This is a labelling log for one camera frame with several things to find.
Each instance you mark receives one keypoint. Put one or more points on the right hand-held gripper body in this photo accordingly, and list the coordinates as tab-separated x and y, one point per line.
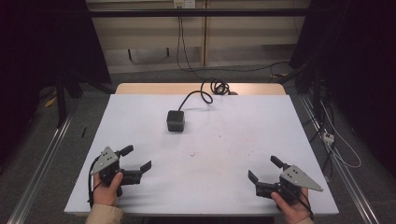
292	182

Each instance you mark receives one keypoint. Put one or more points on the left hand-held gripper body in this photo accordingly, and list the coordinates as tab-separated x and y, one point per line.
107	161

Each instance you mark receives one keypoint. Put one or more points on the person's right hand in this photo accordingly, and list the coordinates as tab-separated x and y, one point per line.
294	213

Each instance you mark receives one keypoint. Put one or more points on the person's left hand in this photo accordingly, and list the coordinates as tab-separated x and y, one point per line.
106	194

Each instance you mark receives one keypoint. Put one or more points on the white table mat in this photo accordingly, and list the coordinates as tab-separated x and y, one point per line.
218	161

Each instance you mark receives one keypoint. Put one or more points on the black power adapter box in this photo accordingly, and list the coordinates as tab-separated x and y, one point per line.
175	120

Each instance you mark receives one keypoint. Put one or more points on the wooden table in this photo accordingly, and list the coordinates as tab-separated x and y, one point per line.
155	88

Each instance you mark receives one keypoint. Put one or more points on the black metal stand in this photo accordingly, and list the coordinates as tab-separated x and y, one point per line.
60	102

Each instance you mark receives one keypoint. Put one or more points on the dark curtain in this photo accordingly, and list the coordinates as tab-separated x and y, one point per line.
40	46
358	62

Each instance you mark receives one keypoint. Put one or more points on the aluminium floor rail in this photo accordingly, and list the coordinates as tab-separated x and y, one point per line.
348	180
40	168

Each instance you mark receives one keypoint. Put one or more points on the white wall socket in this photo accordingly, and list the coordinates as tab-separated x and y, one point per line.
184	3

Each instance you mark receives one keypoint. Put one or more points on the black horizontal frame bar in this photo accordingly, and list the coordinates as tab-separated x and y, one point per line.
218	12

